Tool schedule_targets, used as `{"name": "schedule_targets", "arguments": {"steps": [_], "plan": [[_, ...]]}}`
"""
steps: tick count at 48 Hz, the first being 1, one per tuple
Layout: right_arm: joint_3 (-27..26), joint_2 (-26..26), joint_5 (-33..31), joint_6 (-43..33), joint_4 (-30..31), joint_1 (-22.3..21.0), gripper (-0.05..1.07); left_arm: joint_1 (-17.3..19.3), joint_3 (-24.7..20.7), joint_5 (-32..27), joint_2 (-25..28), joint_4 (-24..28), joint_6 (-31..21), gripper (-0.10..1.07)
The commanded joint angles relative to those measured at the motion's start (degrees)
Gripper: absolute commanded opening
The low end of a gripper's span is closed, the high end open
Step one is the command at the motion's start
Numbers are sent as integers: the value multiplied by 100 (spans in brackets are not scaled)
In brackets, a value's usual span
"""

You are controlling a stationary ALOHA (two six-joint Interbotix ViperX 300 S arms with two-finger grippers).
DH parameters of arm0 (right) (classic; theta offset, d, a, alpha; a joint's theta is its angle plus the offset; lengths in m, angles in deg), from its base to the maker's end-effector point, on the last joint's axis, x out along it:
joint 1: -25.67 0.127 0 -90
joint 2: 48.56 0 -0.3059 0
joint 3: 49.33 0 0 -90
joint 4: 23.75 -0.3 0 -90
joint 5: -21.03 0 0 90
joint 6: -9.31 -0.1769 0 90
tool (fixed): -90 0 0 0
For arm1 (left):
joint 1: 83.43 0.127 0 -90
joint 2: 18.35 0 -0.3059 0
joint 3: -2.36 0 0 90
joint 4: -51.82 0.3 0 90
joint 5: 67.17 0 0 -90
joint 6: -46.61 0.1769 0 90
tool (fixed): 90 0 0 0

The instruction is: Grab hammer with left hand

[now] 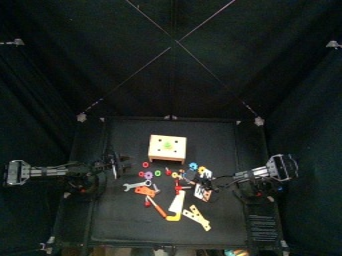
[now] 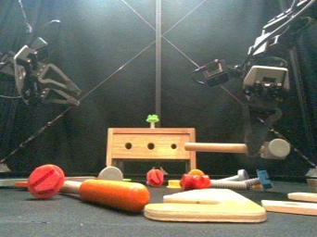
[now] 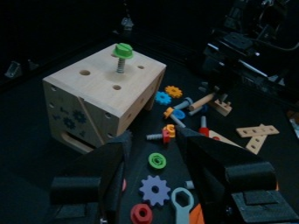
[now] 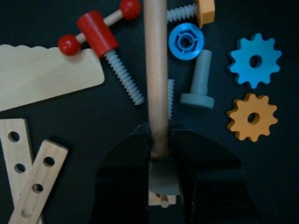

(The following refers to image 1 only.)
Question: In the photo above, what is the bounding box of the wooden perforated strip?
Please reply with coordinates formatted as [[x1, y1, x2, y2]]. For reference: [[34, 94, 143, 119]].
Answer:
[[181, 208, 212, 232], [188, 204, 211, 226]]

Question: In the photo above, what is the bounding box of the red toy bolt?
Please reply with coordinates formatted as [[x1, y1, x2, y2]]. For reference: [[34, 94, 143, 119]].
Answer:
[[173, 178, 192, 196]]

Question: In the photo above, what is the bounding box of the teal orange object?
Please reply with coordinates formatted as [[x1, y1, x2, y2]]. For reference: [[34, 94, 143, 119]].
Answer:
[[223, 248, 249, 256]]

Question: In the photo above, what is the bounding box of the white label on table edge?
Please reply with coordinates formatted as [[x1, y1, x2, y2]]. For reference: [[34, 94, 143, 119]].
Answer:
[[247, 213, 277, 243]]

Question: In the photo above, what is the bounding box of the toy hammer red head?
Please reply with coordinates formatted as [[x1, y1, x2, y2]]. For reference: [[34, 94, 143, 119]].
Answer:
[[143, 195, 168, 219]]

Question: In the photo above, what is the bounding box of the wooden toy saw yellow handle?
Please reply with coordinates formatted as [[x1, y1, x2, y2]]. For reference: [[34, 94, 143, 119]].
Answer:
[[164, 189, 187, 223]]

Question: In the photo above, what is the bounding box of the orange toy block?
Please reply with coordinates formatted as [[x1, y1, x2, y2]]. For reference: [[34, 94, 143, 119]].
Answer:
[[133, 185, 157, 198]]

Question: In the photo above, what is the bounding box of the thin diagonal cord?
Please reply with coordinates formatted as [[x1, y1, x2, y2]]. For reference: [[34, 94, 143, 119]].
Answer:
[[124, 0, 260, 118], [81, 0, 237, 116]]

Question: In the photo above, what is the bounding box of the white orange toy plate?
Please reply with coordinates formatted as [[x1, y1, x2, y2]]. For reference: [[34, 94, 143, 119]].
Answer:
[[193, 185, 213, 203]]

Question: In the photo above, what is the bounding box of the wooden toy workbench box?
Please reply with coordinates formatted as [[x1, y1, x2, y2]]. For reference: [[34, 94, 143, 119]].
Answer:
[[147, 134, 188, 165]]

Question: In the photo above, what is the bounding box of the silver toy wrench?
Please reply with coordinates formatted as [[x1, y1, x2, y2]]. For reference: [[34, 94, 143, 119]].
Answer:
[[121, 179, 153, 193]]

